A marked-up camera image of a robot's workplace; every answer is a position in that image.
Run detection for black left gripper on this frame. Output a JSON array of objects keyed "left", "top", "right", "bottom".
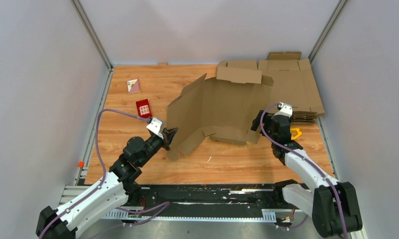
[{"left": 138, "top": 127, "right": 179, "bottom": 166}]

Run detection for brown cardboard box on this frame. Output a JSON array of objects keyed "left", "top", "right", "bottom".
[{"left": 166, "top": 60, "right": 273, "bottom": 160}]

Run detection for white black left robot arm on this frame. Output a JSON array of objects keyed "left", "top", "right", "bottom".
[{"left": 36, "top": 128, "right": 178, "bottom": 239}]

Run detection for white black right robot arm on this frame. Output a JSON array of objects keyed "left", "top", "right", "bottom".
[{"left": 251, "top": 110, "right": 363, "bottom": 238}]

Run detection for red small box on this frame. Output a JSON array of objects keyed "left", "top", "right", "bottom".
[{"left": 136, "top": 99, "right": 152, "bottom": 119}]

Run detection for pink white card box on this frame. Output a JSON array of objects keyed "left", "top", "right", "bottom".
[{"left": 127, "top": 79, "right": 141, "bottom": 95}]

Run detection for yellow plastic tool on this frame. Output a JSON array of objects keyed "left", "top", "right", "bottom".
[{"left": 290, "top": 128, "right": 302, "bottom": 140}]

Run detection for stack of flat cardboard boxes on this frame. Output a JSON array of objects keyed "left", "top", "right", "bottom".
[{"left": 258, "top": 51, "right": 325, "bottom": 121}]

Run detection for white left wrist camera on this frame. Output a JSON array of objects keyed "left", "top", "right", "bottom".
[{"left": 146, "top": 117, "right": 164, "bottom": 139}]

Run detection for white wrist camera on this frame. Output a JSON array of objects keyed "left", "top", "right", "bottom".
[
  {"left": 146, "top": 117, "right": 164, "bottom": 139},
  {"left": 274, "top": 102, "right": 293, "bottom": 118}
]

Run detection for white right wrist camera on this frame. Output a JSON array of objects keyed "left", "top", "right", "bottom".
[{"left": 274, "top": 102, "right": 293, "bottom": 118}]

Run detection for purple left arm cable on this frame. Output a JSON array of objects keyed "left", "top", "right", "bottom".
[{"left": 38, "top": 108, "right": 171, "bottom": 239}]

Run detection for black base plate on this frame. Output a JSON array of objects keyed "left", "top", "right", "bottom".
[{"left": 77, "top": 178, "right": 340, "bottom": 220}]

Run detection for aluminium frame rails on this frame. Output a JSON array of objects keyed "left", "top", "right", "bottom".
[{"left": 48, "top": 0, "right": 368, "bottom": 239}]

